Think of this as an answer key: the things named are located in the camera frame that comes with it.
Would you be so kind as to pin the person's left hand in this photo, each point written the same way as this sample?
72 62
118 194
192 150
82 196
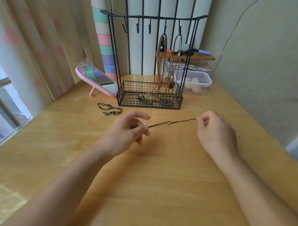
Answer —
117 132

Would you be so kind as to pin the person's right hand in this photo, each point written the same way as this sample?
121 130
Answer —
218 134

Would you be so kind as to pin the person's left middle finger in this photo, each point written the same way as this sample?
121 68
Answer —
145 133

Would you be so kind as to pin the person's left thumb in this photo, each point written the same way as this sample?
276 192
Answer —
140 128

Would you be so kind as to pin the person's right thumb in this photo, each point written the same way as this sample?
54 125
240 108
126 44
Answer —
203 122

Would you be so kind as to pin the person's left forearm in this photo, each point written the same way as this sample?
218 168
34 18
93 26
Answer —
58 191

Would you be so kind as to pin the person's right forearm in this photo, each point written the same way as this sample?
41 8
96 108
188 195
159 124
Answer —
256 191

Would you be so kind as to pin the beige makeup sponge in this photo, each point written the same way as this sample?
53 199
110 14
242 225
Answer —
195 80
187 79
197 89

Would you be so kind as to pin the dark flat pendant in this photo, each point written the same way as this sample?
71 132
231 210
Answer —
166 102

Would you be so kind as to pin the clear plastic lidded container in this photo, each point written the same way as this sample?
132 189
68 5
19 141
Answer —
204 80

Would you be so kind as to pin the small wooden shelf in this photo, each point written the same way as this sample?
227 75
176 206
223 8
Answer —
202 57

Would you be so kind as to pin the pink framed table mirror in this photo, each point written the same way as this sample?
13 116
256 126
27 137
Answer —
97 74

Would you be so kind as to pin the white panel with black bars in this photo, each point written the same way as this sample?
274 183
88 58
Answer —
144 53

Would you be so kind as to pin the small dark bottle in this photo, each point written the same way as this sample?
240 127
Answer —
162 45

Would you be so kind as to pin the pastel striped roll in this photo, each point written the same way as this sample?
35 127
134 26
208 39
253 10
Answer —
104 46

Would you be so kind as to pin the cream curtain with pink hearts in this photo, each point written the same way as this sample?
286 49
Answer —
42 46

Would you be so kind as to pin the window frame with metal rail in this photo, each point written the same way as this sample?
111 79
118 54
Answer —
9 109

